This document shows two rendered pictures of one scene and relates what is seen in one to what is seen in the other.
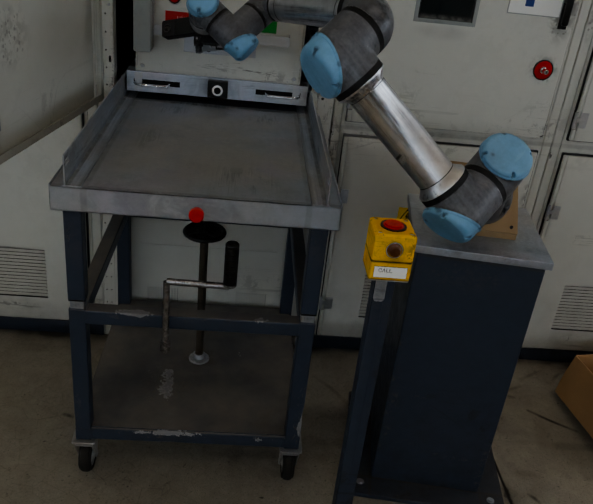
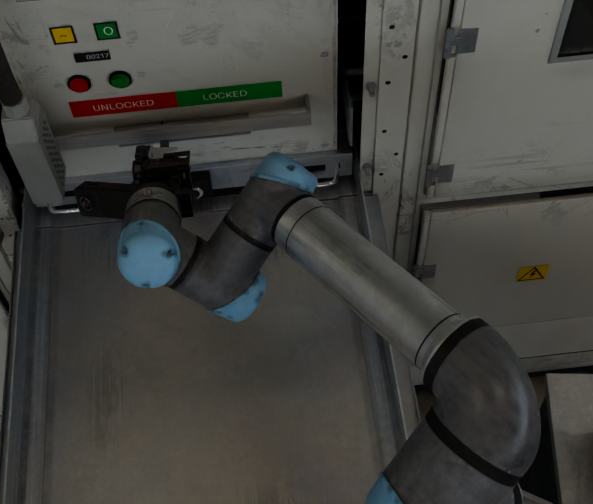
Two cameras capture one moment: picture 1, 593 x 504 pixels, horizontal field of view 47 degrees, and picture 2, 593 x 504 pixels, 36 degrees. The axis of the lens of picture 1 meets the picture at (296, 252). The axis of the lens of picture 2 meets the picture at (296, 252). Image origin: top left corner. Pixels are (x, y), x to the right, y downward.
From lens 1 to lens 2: 131 cm
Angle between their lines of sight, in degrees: 30
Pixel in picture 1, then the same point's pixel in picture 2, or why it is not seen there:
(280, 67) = (298, 135)
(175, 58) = (107, 155)
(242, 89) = (236, 175)
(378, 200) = (485, 266)
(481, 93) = not seen: outside the picture
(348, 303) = not seen: hidden behind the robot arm
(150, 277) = not seen: hidden behind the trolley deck
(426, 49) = (572, 94)
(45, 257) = not seen: outside the picture
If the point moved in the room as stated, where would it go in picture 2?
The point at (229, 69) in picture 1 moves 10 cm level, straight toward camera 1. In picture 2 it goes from (207, 152) to (212, 201)
